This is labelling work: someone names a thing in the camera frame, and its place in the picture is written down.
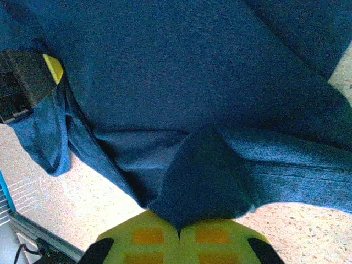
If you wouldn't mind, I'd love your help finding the blue table edge strip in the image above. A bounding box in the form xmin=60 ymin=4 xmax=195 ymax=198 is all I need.
xmin=0 ymin=169 xmax=15 ymax=214

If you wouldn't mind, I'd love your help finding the aluminium frame rail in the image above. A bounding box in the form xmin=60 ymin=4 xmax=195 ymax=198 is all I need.
xmin=0 ymin=210 xmax=86 ymax=264

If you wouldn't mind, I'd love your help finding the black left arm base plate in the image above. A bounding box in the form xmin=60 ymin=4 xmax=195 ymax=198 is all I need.
xmin=35 ymin=238 xmax=85 ymax=264

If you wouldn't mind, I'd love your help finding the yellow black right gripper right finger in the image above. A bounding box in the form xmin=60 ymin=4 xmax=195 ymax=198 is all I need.
xmin=179 ymin=219 xmax=285 ymax=264

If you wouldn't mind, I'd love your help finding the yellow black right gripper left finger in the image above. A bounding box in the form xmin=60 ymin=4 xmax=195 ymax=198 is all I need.
xmin=82 ymin=211 xmax=180 ymax=264

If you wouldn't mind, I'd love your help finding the navy blue t-shirt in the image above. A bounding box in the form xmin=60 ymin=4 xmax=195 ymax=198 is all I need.
xmin=0 ymin=0 xmax=352 ymax=234

